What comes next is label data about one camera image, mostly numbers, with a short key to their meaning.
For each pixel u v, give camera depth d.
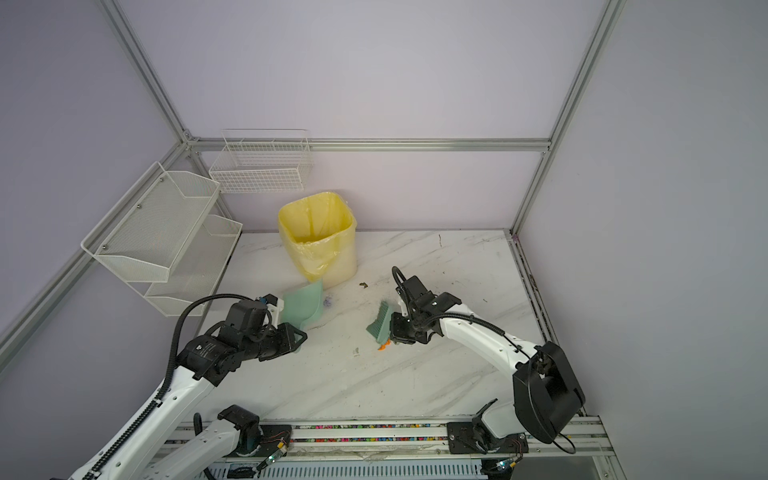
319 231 1.05
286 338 0.65
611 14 0.68
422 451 0.73
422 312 0.62
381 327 0.90
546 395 0.42
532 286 1.11
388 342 0.88
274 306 0.71
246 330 0.56
